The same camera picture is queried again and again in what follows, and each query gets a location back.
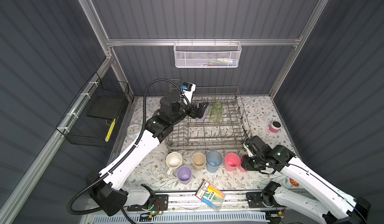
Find lilac cup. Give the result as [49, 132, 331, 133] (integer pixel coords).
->
[197, 109, 208, 122]

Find pink cup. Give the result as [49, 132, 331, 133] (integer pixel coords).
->
[239, 154, 248, 173]
[224, 153, 241, 172]

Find green translucent cup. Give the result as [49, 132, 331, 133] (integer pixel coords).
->
[210, 101, 223, 122]

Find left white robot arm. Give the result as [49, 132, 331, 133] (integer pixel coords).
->
[86, 82, 208, 217]

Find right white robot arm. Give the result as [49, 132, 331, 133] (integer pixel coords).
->
[241, 136, 371, 224]

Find blue translucent cup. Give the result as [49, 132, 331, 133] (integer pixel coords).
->
[206, 150, 223, 173]

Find red round sticker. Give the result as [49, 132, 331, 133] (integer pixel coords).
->
[290, 178, 300, 187]

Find beige cup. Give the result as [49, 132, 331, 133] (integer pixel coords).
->
[192, 152, 207, 171]

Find white ceramic mug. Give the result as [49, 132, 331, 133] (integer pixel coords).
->
[166, 152, 183, 177]

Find highlighter marker pack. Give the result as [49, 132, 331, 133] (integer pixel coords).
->
[195, 179, 226, 212]

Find purple cup front row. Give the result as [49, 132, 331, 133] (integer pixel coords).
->
[177, 166, 193, 185]

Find floral table mat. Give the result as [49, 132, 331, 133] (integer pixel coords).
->
[124, 96, 301, 191]

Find yellow marker pen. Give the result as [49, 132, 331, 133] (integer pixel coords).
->
[105, 118, 117, 142]

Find grey wire dish rack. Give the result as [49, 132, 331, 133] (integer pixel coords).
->
[164, 86, 252, 151]

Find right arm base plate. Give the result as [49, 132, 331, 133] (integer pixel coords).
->
[246, 192, 283, 209]

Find pens in wall basket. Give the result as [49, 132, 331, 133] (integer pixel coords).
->
[198, 58, 238, 68]

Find white wire wall basket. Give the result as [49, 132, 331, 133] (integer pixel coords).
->
[173, 41, 242, 68]

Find left black cable conduit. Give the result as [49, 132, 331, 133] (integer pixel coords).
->
[66, 78, 187, 224]

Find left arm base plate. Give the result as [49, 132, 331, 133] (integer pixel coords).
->
[124, 194, 169, 212]

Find black wire side basket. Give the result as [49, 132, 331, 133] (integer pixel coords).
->
[56, 73, 130, 147]

